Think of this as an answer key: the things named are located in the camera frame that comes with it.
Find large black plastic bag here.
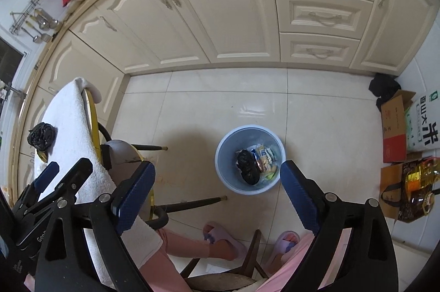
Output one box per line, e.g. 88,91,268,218
236,150,260,186

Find purple slipper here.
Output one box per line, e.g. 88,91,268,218
265,231,301,275
203,222,247,261

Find wooden stool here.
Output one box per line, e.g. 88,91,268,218
180,229,268,291

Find right purple slipper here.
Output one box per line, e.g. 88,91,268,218
265,231,301,275

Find left purple slipper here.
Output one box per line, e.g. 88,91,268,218
203,222,247,261

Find pink trouser leg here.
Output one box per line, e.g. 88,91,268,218
137,226,345,292

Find light blue trash bin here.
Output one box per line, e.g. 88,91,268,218
214,125,286,195

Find white rice bag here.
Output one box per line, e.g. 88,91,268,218
405,89,440,152

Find hanging kitchen utensils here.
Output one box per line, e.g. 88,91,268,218
9,0,63,43

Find clear bag of snack wrappers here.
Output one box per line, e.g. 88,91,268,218
251,145,278,182

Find small black plastic bag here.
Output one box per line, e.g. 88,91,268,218
27,122,57,153

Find cream kitchen cabinet run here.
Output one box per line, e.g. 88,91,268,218
2,0,439,194

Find white towel table cover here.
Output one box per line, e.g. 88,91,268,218
41,77,163,276

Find black cloth on floor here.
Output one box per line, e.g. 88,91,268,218
368,73,401,111

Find brown cardboard box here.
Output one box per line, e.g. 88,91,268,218
381,90,416,163

